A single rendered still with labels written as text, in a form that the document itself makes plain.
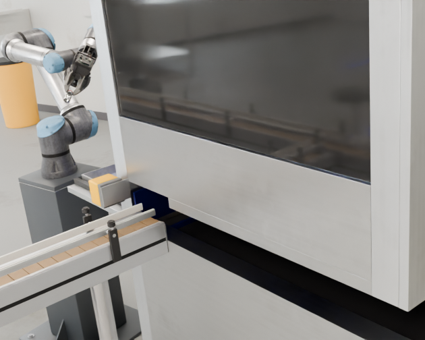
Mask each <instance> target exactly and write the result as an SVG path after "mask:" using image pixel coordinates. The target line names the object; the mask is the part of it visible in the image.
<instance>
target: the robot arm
mask: <svg viewBox="0 0 425 340"><path fill-rule="evenodd" d="M55 47H56V45H55V39H54V38H53V35H52V34H51V33H50V32H49V31H48V30H47V29H45V28H33V29H31V30H25V31H20V32H13V33H11V34H8V35H7V36H5V38H4V39H3V40H2V41H1V53H2V55H3V56H4V58H6V59H8V60H10V61H13V62H21V61H23V62H26V63H30V64H32V65H35V66H36V67H37V69H38V71H39V73H40V75H41V76H42V78H43V80H44V82H45V84H46V85H47V88H48V89H49V92H50V93H51V95H52V97H53V99H54V100H55V102H56V104H57V106H58V108H59V110H60V111H61V114H60V115H55V116H52V117H48V118H45V119H43V120H41V121H40V122H38V124H37V126H36V129H37V136H38V140H39V144H40V151H41V154H42V163H41V169H40V172H41V176H42V177H43V178H46V179H57V178H62V177H67V176H69V175H72V174H74V173H75V172H76V171H77V170H78V168H77V165H76V162H75V160H74V158H73V157H72V155H71V153H70V150H69V145H70V144H73V143H76V142H79V141H82V140H87V139H89V138H91V137H93V136H95V135H96V133H97V131H98V119H97V117H96V114H95V113H94V112H93V111H92V110H86V108H85V106H84V105H82V104H80V103H79V102H78V101H77V99H76V97H75V95H77V94H79V93H81V91H83V90H84V89H85V88H87V87H88V85H89V83H90V79H91V77H90V75H91V73H90V72H91V70H92V67H93V65H94V64H95V63H96V58H97V57H98V53H97V49H96V41H95V36H94V28H93V24H91V25H90V27H89V28H88V29H87V33H86V35H85V37H84V39H83V41H82V43H81V45H80V47H78V48H74V49H68V50H64V51H56V50H55ZM63 71H65V73H64V75H63V73H62V72H63ZM70 86H73V87H74V88H76V89H75V90H74V93H73V94H72V98H71V100H70V102H69V103H65V102H64V101H63V100H64V98H65V95H66V93H67V91H68V90H71V88H70Z"/></svg>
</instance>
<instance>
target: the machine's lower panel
mask: <svg viewBox="0 0 425 340"><path fill-rule="evenodd" d="M165 225H166V230H167V242H168V247H169V252H168V253H166V254H163V255H161V256H159V257H157V258H154V259H152V260H150V261H148V262H145V263H144V264H141V267H142V275H143V280H144V288H145V294H146V302H147V307H148V315H149V320H150V328H151V333H152V340H411V339H408V338H407V337H404V336H403V335H400V334H398V333H396V332H394V331H392V330H389V329H387V328H385V327H383V326H381V325H379V324H376V323H375V322H372V321H371V320H368V319H367V318H364V317H362V316H360V315H358V314H356V313H353V312H351V311H349V310H347V309H345V308H343V307H341V306H338V305H337V304H334V303H332V302H330V301H328V300H326V299H324V298H322V297H320V296H317V295H315V294H313V293H311V292H309V291H306V290H305V289H302V288H301V287H298V286H297V285H294V284H292V283H290V282H288V281H286V280H284V279H281V278H279V277H277V276H275V275H273V274H270V273H268V272H266V271H264V270H262V269H261V268H258V267H256V266H254V265H252V264H250V263H248V262H245V261H243V260H241V259H239V258H237V257H234V256H232V255H230V254H228V253H226V252H224V251H222V250H220V249H218V248H216V247H214V246H211V245H209V244H207V243H205V242H203V241H201V240H199V239H196V238H195V237H192V236H191V235H188V234H186V233H184V232H182V231H180V230H178V229H175V228H173V227H171V226H169V225H167V224H165Z"/></svg>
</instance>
